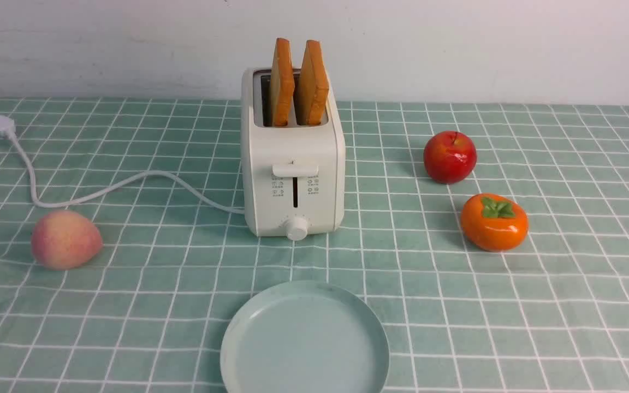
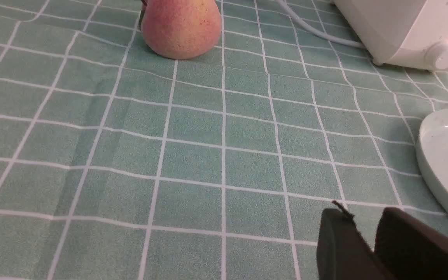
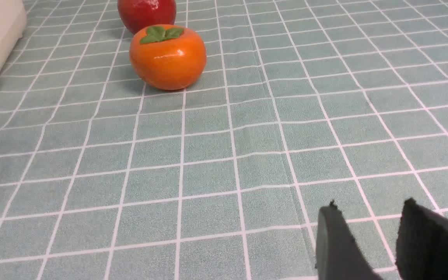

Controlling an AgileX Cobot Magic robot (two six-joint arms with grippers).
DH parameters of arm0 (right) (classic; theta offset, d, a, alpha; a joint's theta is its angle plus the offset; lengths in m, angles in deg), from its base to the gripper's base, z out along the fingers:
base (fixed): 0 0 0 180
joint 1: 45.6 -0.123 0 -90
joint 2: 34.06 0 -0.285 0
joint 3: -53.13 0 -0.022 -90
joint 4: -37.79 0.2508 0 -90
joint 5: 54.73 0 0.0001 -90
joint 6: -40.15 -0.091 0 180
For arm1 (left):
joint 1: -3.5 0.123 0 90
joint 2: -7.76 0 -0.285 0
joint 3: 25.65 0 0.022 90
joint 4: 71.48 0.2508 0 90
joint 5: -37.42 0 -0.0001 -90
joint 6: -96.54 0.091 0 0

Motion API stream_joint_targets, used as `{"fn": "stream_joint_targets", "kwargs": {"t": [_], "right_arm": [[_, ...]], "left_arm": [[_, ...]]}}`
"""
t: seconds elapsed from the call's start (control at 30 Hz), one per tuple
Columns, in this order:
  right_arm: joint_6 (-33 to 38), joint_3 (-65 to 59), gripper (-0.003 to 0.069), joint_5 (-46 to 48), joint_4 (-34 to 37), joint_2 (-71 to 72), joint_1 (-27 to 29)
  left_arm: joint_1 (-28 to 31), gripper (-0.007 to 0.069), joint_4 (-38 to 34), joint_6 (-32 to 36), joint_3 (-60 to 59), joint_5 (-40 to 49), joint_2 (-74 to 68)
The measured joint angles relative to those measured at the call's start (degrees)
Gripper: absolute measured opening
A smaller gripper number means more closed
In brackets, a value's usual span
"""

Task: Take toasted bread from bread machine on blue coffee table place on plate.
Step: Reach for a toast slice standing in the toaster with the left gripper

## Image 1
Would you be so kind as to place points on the pink peach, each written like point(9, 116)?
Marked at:
point(64, 240)

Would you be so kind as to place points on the green checkered tablecloth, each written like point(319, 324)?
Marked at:
point(149, 312)

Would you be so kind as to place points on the toast slice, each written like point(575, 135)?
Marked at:
point(312, 89)
point(282, 84)

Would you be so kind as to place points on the red apple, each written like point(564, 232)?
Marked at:
point(449, 157)

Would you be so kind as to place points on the orange persimmon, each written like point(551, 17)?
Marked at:
point(493, 223)

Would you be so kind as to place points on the white two-slot toaster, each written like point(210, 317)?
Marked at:
point(293, 177)

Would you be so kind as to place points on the light green round plate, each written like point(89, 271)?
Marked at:
point(305, 336)

